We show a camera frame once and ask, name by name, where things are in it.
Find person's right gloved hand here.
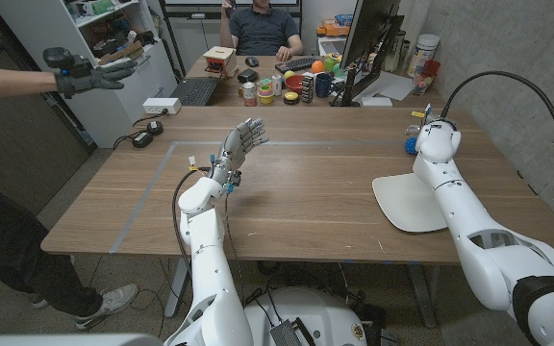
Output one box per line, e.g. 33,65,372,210
42,46,139,100

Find person's bare right forearm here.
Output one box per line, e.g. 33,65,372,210
0,63,60,100

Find labelled tin can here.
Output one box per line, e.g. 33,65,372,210
241,81,259,108

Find seated person dark polo shirt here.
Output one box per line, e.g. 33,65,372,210
218,0,305,62

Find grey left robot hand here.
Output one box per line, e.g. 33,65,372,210
209,117,270,186

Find standing person dark trousers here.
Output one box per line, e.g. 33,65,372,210
0,170,139,332

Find white paper sheets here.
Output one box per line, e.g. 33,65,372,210
353,70,416,102

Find white power strip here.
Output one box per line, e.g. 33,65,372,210
142,97,183,115

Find grey metal table leg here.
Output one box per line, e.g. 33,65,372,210
164,258,188,319
406,263,438,329

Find white labelled canister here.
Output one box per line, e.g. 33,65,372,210
406,34,441,78

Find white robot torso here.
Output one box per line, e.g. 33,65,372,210
242,286,368,346

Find black stacked blocks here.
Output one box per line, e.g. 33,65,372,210
300,75,315,104

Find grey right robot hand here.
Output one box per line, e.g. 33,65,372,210
404,118,431,138

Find black pouch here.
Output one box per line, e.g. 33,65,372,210
237,68,260,85

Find red bowl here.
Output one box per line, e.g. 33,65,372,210
284,74,307,95

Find clear cup with colourful bits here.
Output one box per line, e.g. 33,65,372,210
411,71,436,96

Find brown cardboard box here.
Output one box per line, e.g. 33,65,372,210
97,40,145,68

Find orange box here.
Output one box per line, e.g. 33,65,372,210
316,18,351,38

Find flat white box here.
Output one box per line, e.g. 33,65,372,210
361,96,394,108

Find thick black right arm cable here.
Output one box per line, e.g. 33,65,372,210
439,70,554,284

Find black computer monitor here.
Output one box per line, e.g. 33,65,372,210
339,0,403,108

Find dark blue mug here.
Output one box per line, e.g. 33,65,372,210
315,72,336,99

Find white shelf cabinet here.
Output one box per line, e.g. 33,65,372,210
0,0,180,149

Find white plate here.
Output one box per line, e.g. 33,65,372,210
371,172,449,234

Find wooden box with red panel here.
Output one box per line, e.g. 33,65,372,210
202,45,239,78

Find black keyboard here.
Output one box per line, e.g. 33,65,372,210
274,56,324,75
169,76,220,108

